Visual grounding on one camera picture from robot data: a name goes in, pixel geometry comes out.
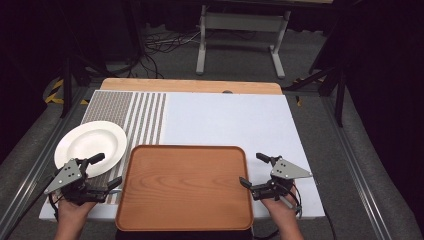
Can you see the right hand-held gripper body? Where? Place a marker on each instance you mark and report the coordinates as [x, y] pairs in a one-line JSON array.
[[286, 170]]

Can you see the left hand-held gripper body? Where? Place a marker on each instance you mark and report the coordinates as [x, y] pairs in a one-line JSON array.
[[65, 175]]

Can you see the person's left hand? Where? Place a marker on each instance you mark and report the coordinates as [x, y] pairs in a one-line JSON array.
[[73, 211]]

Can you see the person's right hand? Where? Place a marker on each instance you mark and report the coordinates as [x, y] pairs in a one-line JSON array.
[[281, 210]]

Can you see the white round plate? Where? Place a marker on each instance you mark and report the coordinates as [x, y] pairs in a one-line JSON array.
[[90, 143]]

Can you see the striped white tablecloth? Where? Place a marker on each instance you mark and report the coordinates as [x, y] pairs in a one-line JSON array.
[[233, 123]]

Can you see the grey striped placemat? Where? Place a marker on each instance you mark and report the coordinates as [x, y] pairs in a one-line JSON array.
[[133, 113]]

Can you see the brown wooden tray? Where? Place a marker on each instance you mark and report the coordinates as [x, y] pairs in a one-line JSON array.
[[183, 188]]

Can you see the yellow black hazard tape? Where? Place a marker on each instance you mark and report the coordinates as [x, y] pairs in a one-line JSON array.
[[55, 91], [297, 91]]

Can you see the dark table grommet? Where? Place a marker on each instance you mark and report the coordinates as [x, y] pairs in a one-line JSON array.
[[227, 91]]

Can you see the black metal stand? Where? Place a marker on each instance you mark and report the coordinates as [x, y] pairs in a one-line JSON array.
[[68, 83]]

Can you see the person's dark clothing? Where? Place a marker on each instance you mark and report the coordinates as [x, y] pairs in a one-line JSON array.
[[183, 235]]

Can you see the black tripod stand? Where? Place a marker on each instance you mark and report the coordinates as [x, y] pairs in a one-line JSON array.
[[333, 76]]

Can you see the grey metal floor rail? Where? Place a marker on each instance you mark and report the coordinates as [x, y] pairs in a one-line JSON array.
[[356, 173], [43, 160]]

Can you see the grey metal stand frame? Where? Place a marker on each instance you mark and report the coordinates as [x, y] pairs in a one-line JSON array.
[[243, 21]]

